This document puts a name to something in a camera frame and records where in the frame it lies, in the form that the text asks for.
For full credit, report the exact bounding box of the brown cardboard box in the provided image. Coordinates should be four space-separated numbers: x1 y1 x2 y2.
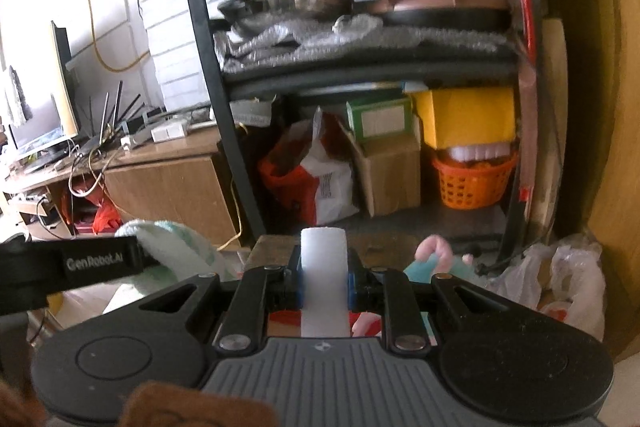
340 117 423 218

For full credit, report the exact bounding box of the blue and pink plush toy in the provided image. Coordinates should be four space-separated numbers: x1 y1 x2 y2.
350 234 478 339

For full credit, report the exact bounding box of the white power adapter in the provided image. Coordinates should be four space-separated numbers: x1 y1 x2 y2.
150 119 188 142

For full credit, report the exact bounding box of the black frying pan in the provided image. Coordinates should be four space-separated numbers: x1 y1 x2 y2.
367 4 511 32

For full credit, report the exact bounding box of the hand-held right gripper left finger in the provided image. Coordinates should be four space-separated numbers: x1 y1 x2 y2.
135 252 304 355

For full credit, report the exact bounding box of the yellow box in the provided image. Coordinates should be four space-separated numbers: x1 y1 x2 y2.
412 87 517 150

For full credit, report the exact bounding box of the wooden television cabinet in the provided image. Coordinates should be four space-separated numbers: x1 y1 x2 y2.
0 122 251 248

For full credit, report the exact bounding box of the clear plastic bag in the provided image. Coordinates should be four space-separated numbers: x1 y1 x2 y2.
487 234 608 343

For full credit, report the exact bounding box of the white towel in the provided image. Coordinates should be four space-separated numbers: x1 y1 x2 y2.
102 219 238 318

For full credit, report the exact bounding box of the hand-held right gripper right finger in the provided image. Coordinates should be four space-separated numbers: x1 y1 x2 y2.
346 249 507 354

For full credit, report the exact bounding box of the red and white plastic bag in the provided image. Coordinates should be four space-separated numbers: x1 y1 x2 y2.
257 107 361 228

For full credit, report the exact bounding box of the black router with antennas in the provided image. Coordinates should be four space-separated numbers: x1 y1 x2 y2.
87 79 166 142

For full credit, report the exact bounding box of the orange plastic basket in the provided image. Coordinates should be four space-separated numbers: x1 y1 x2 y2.
431 149 518 210

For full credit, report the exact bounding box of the black metal shelf rack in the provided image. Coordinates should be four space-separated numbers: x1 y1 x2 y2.
172 0 551 258

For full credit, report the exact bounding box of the translucent plastic container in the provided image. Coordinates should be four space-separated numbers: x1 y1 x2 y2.
447 143 511 164

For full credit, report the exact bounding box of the television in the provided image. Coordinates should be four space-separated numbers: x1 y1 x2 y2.
0 21 81 158

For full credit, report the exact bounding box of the green box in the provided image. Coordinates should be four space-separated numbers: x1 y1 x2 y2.
346 97 415 142

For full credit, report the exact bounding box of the brown fuzzy cloth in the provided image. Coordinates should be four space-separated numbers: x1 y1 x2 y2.
0 377 278 427

